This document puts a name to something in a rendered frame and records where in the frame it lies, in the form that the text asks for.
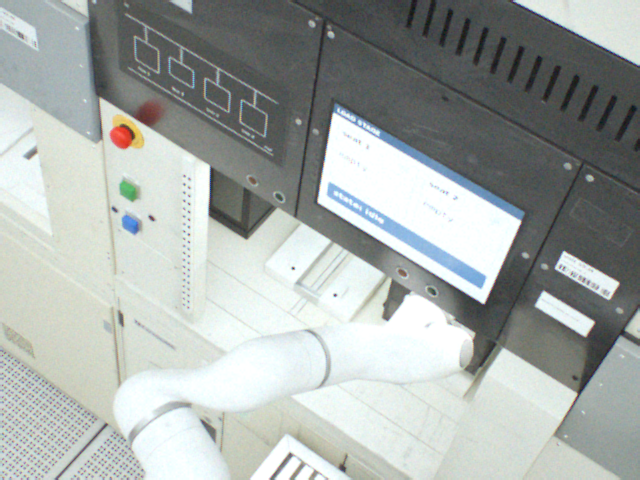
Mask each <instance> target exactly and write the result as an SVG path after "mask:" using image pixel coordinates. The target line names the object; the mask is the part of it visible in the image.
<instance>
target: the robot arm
mask: <svg viewBox="0 0 640 480"><path fill-rule="evenodd" d="M453 319H456V317H453V316H452V315H450V314H448V313H447V312H445V311H444V310H442V309H440V308H439V307H437V306H436V305H434V304H432V303H431V302H429V301H427V300H425V299H423V298H422V297H420V296H418V295H417V294H415V293H414V292H411V293H410V295H407V296H406V297H405V299H404V302H403V304H402V305H401V306H400V308H399V309H397V310H396V312H395V313H394V314H393V316H392V317H391V319H390V320H389V322H388V323H387V324H386V326H385V327H380V326H373V325H365V324H356V323H344V324H335V325H328V326H322V327H314V328H308V329H302V330H296V331H290V332H283V333H278V334H272V335H266V336H261V337H256V338H252V339H249V340H247V341H245V342H243V343H241V344H239V345H237V347H236V348H234V349H233V350H230V351H229V352H228V353H226V354H225V355H223V356H222V357H221V358H219V359H218V360H216V361H214V362H213V363H211V364H209V365H206V366H203V367H199V368H194V369H171V368H158V369H148V370H143V371H140V372H137V374H135V375H133V376H131V377H130V378H128V379H127V380H126V381H123V383H122V384H121V385H120V387H119V388H118V389H117V391H116V394H115V396H114V402H113V412H114V417H115V420H116V422H117V424H118V428H119V429H120V431H121V433H122V435H123V437H124V438H125V440H127V442H128V443H129V445H130V447H131V448H132V450H133V452H134V453H135V456H136V457H137V459H138V461H139V462H140V464H141V466H142V467H143V469H144V471H145V477H144V479H143V480H230V474H229V470H228V467H227V464H226V462H225V460H224V459H223V456H222V454H221V452H220V450H219V449H218V447H217V446H216V444H215V443H214V441H213V439H212V438H211V436H210V435H209V433H208V432H207V430H205V428H204V426H203V425H202V423H201V422H200V420H199V419H198V417H197V416H196V414H195V413H194V411H193V410H192V407H191V406H192V404H196V405H198V406H201V407H204V408H208V409H211V410H215V411H219V412H225V413H249V412H253V411H257V410H259V409H262V408H264V407H266V406H268V405H270V404H271V403H273V401H275V400H277V399H280V398H284V397H289V396H292V395H296V394H300V393H304V392H308V391H313V390H318V389H322V388H325V387H329V386H333V385H336V384H340V383H345V382H349V381H353V380H365V381H375V382H386V383H390V384H393V385H405V384H407V383H424V382H431V381H436V380H440V379H443V378H447V377H450V376H452V375H456V373H458V372H460V371H461V370H463V369H464V368H465V367H466V366H467V365H468V364H469V362H470V360H471V358H472V355H473V342H472V339H471V337H470V336H469V335H468V334H467V333H466V332H465V331H464V330H462V329H460V328H457V327H453V326H450V325H449V324H450V323H451V321H452V320H453Z"/></svg>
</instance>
